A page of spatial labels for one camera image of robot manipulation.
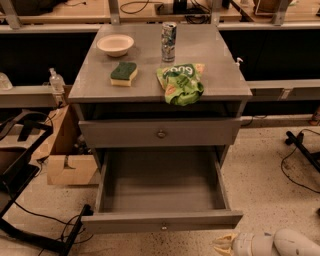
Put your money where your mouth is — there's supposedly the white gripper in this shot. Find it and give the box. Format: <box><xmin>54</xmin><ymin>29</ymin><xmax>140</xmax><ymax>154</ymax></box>
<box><xmin>213</xmin><ymin>233</ymin><xmax>273</xmax><ymax>256</ymax></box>

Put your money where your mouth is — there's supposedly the grey drawer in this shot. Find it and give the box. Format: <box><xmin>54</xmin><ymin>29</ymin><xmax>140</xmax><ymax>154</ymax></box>
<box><xmin>79</xmin><ymin>118</ymin><xmax>241</xmax><ymax>148</ymax></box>
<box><xmin>82</xmin><ymin>147</ymin><xmax>243</xmax><ymax>233</ymax></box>

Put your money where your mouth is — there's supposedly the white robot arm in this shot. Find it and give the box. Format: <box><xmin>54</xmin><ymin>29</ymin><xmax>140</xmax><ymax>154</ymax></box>
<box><xmin>213</xmin><ymin>228</ymin><xmax>320</xmax><ymax>256</ymax></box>

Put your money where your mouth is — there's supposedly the grey top drawer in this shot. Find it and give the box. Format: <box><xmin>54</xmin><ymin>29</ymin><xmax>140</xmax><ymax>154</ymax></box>
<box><xmin>79</xmin><ymin>118</ymin><xmax>241</xmax><ymax>148</ymax></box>

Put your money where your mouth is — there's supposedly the grey wooden drawer cabinet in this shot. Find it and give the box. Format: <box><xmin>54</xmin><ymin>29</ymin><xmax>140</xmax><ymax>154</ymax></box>
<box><xmin>69</xmin><ymin>24</ymin><xmax>251</xmax><ymax>164</ymax></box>

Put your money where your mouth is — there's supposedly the black stand leg right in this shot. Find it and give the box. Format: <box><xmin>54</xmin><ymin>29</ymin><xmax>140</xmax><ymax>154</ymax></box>
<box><xmin>285</xmin><ymin>131</ymin><xmax>320</xmax><ymax>173</ymax></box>

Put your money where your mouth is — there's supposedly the green chip bag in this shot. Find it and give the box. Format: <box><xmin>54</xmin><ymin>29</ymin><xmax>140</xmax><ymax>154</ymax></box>
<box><xmin>156</xmin><ymin>63</ymin><xmax>205</xmax><ymax>106</ymax></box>

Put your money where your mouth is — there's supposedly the small white pump bottle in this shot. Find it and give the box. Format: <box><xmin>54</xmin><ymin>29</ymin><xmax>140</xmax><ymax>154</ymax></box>
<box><xmin>235</xmin><ymin>57</ymin><xmax>244</xmax><ymax>69</ymax></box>

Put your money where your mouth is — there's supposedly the cardboard box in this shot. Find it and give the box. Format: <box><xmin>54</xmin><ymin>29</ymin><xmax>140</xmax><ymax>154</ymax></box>
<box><xmin>32</xmin><ymin>103</ymin><xmax>100</xmax><ymax>186</ymax></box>

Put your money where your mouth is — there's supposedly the green yellow sponge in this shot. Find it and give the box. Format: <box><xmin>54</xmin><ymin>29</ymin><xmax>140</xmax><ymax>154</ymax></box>
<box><xmin>110</xmin><ymin>62</ymin><xmax>138</xmax><ymax>86</ymax></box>

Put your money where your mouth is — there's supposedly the tall drink can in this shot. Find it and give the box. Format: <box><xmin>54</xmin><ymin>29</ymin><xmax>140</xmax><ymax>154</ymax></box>
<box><xmin>161</xmin><ymin>22</ymin><xmax>177</xmax><ymax>62</ymax></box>

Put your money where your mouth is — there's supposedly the white bowl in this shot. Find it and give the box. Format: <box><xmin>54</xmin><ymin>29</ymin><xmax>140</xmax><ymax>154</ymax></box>
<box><xmin>97</xmin><ymin>34</ymin><xmax>134</xmax><ymax>57</ymax></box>

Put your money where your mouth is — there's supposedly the black metal stand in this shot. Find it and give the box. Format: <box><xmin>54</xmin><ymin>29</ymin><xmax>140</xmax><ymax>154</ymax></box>
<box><xmin>0</xmin><ymin>110</ymin><xmax>93</xmax><ymax>256</ymax></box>

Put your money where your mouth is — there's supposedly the clear sanitizer bottle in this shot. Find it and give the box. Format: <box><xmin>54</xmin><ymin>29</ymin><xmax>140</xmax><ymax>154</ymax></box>
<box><xmin>49</xmin><ymin>68</ymin><xmax>65</xmax><ymax>93</ymax></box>

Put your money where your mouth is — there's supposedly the black floor cable right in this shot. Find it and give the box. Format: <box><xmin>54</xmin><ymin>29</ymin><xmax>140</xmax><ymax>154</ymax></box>
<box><xmin>279</xmin><ymin>128</ymin><xmax>320</xmax><ymax>195</ymax></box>

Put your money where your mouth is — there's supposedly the black floor cable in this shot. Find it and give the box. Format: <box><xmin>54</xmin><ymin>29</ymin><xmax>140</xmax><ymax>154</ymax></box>
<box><xmin>13</xmin><ymin>199</ymin><xmax>96</xmax><ymax>256</ymax></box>
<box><xmin>279</xmin><ymin>128</ymin><xmax>320</xmax><ymax>195</ymax></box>

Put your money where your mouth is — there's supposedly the black floor cable left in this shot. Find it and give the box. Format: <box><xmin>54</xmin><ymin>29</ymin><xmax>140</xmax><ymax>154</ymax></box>
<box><xmin>13</xmin><ymin>199</ymin><xmax>96</xmax><ymax>256</ymax></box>

